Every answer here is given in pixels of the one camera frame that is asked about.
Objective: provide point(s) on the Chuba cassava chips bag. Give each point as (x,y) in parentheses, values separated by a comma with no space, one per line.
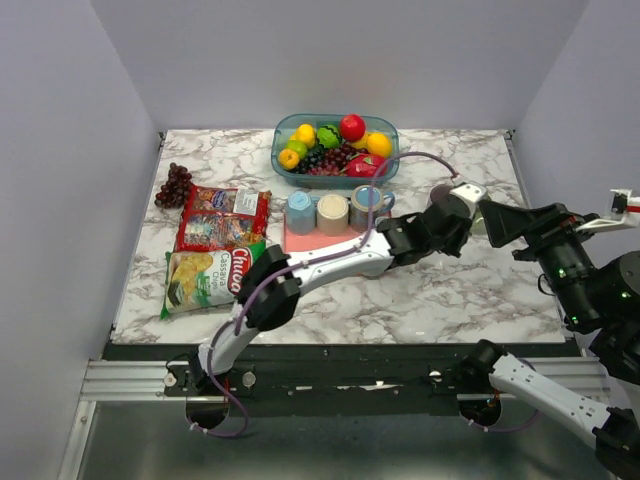
(197,280)

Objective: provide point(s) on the red grape bunch on table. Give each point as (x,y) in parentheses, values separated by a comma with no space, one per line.
(174,193)

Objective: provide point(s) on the green toy lime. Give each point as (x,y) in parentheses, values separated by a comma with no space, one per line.
(297,146)

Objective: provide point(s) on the green ceramic mug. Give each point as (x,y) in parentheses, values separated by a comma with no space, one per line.
(478,227)

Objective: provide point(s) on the light blue faceted mug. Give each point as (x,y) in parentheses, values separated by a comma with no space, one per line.
(300,213)

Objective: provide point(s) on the pink plastic tray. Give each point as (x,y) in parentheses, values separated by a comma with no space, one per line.
(310,242)

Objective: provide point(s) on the dark grapes in container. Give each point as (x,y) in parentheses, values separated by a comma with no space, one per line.
(326,162)

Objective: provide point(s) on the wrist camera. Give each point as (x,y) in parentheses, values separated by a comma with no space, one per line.
(470,193)
(617,210)

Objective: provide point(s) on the green toy watermelon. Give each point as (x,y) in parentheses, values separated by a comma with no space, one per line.
(328,136)

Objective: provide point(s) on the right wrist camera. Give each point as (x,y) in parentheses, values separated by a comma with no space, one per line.
(617,210)

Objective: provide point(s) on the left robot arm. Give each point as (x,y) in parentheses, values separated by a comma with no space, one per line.
(270,290)

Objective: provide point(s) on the blue-bottom beige mug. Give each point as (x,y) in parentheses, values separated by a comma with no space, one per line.
(366,199)

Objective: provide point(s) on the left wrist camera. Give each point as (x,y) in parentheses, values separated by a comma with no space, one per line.
(470,193)

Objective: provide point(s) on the small orange toy fruit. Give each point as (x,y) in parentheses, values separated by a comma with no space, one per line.
(288,159)

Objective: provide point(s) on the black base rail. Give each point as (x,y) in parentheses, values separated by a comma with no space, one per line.
(351,380)

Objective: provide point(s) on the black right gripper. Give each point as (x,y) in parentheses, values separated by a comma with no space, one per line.
(546,225)

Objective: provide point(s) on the yellow toy lemon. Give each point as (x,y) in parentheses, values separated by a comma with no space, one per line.
(306,134)

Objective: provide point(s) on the teal plastic fruit container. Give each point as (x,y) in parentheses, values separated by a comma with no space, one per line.
(286,127)

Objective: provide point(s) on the cream ceramic mug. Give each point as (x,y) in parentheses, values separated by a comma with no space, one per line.
(332,213)

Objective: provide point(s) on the purple ceramic mug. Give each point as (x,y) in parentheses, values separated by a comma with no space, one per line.
(440,198)

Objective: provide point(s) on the red toy dragon fruit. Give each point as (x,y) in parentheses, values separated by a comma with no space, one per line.
(366,165)

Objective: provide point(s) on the colourful candy bag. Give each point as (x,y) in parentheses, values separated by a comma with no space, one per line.
(219,218)

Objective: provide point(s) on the red toy apple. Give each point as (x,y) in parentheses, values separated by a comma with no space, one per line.
(352,127)

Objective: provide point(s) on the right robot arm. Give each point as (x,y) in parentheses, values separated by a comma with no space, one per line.
(612,432)

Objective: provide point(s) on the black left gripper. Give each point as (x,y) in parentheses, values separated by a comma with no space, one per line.
(460,228)

